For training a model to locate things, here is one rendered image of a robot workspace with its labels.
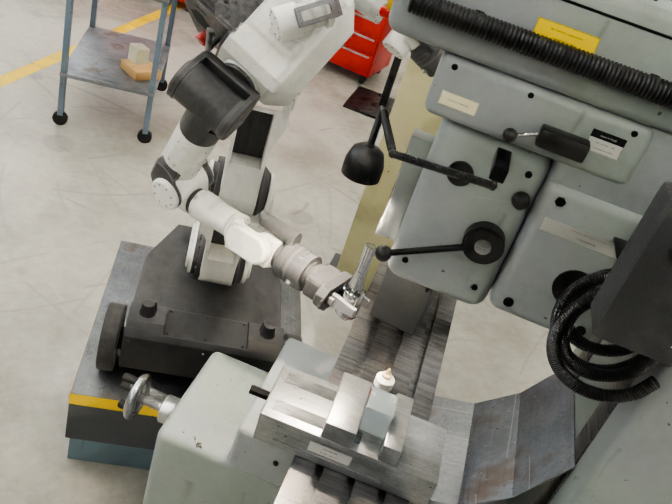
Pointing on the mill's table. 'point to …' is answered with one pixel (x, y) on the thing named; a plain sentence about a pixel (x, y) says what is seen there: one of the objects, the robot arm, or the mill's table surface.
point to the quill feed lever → (480, 253)
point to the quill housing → (463, 211)
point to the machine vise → (295, 419)
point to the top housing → (588, 18)
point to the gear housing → (535, 115)
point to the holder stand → (401, 302)
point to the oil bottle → (384, 381)
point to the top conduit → (545, 49)
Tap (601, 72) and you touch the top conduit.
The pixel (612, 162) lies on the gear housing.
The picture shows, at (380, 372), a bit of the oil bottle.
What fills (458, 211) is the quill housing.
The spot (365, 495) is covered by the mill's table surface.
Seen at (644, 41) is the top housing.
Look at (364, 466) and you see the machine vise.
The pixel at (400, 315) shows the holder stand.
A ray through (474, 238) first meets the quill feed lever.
